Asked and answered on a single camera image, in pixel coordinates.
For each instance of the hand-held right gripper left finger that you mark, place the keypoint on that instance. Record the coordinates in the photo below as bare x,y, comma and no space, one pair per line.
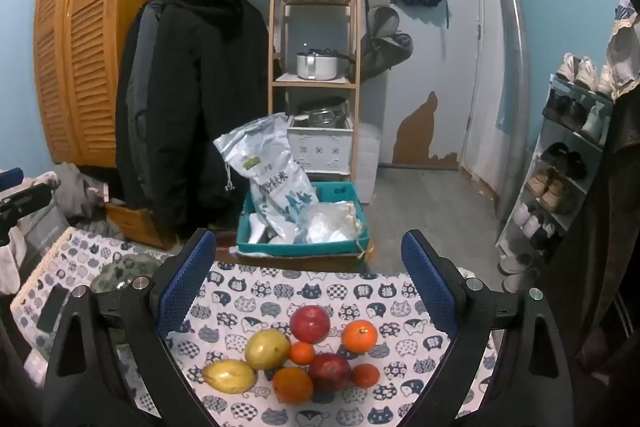
187,277

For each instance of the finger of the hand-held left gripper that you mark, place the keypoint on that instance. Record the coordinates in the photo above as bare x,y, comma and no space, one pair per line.
10,178
25,202

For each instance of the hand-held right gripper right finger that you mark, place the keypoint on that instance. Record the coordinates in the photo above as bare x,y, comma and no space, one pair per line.
430,287

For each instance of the glass plate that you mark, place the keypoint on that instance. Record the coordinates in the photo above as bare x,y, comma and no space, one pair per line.
125,269

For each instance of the orange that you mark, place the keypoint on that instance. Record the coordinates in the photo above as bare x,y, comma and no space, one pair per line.
292,384
359,336

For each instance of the green-yellow mango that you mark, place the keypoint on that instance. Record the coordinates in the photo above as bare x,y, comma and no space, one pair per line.
267,348

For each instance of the yellow mango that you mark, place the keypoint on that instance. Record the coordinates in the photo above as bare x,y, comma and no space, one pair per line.
229,376

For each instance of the small tangerine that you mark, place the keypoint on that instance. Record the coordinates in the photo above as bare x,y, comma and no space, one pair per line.
302,353
365,375

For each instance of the red apple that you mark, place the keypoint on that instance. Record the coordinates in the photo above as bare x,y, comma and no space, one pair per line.
329,372
310,323

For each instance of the grey tote bag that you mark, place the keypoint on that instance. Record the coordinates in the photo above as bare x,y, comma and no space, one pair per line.
45,227

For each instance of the grey clothes pile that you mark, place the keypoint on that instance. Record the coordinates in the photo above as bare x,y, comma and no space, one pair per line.
75,192

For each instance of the white cloth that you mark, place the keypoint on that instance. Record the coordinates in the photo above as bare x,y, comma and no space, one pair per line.
7,262

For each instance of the dark phone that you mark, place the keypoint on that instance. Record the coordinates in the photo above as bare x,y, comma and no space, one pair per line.
51,307

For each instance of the teal basket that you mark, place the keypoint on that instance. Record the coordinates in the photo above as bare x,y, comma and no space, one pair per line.
300,249

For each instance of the clear plastic bag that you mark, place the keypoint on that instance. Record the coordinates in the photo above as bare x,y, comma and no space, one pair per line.
325,227

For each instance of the clear plastic bags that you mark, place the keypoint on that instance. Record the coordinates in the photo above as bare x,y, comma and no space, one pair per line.
272,167

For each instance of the wooden louvered wardrobe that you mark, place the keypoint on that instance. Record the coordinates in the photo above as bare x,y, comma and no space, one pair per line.
80,57

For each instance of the dark grey jacket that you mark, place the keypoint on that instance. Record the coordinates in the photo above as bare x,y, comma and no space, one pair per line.
132,107

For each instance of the shoe rack with shoes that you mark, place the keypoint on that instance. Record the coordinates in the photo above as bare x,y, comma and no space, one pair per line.
555,187

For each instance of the black coat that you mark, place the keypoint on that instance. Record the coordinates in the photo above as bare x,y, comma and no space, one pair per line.
200,107

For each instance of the white patterned storage box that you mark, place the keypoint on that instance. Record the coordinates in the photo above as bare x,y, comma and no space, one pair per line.
320,149

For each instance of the dark cloth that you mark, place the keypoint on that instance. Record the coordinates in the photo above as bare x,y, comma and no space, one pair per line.
600,232

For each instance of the grey door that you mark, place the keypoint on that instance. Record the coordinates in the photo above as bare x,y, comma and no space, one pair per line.
430,57

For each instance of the wooden shelf rack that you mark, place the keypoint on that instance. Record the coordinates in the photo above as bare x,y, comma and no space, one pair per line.
277,57

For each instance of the silver pipe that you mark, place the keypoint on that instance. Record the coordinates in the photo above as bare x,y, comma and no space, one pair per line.
515,57

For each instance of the steel cooking pot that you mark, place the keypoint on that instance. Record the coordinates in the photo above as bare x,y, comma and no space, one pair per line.
312,64

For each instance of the grey hanging bag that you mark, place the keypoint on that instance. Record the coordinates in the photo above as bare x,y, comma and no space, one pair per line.
385,42

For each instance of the floral cloth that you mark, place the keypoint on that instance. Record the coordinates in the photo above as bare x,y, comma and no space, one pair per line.
625,42

